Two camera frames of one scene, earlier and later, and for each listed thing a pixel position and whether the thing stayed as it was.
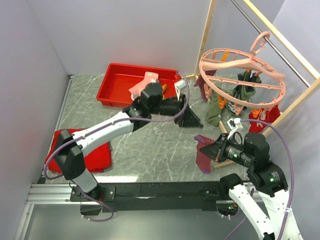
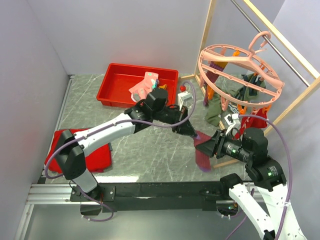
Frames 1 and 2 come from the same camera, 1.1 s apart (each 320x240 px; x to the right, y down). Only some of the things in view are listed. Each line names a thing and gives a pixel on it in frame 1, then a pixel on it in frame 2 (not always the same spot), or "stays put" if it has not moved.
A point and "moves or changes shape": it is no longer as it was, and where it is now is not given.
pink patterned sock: x=149 y=78 stays put
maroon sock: x=200 y=82 to x=212 y=76
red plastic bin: x=114 y=88 stays put
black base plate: x=152 y=196 stays put
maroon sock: x=203 y=161 moves or changes shape
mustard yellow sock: x=163 y=87 stays put
